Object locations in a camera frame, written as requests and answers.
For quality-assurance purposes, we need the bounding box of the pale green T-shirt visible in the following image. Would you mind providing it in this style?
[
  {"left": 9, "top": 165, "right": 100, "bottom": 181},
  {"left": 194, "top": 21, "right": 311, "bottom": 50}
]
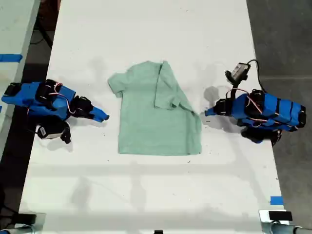
[{"left": 107, "top": 60, "right": 203, "bottom": 156}]

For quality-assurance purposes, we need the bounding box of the long blue tape strip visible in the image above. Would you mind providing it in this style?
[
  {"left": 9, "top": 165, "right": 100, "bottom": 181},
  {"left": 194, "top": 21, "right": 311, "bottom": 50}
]
[{"left": 0, "top": 54, "right": 23, "bottom": 63}]

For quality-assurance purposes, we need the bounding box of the white side table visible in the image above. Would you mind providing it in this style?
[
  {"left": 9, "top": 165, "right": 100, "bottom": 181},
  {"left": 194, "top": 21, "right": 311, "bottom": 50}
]
[{"left": 0, "top": 0, "right": 41, "bottom": 156}]

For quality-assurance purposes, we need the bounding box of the camera black stalk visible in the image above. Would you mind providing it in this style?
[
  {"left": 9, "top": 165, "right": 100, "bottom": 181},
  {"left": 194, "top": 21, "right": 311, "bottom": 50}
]
[
  {"left": 225, "top": 81, "right": 242, "bottom": 100},
  {"left": 59, "top": 120, "right": 72, "bottom": 144}
]

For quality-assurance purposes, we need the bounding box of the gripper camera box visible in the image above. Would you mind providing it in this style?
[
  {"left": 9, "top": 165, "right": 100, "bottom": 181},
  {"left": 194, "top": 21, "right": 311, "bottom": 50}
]
[
  {"left": 36, "top": 121, "right": 64, "bottom": 140},
  {"left": 224, "top": 62, "right": 252, "bottom": 85}
]

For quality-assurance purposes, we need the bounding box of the black floor cable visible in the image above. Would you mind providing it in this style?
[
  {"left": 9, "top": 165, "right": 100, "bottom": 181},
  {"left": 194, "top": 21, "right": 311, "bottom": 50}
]
[{"left": 31, "top": 13, "right": 56, "bottom": 46}]

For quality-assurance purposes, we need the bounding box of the silver metal table bracket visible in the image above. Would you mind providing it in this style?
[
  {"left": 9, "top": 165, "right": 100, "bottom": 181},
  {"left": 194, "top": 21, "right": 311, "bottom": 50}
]
[
  {"left": 14, "top": 212, "right": 47, "bottom": 234},
  {"left": 258, "top": 209, "right": 297, "bottom": 234}
]

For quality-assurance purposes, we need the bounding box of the black box on bracket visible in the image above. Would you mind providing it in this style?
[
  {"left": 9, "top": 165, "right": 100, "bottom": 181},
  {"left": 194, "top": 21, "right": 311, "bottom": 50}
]
[
  {"left": 268, "top": 211, "right": 293, "bottom": 221},
  {"left": 15, "top": 213, "right": 37, "bottom": 224}
]

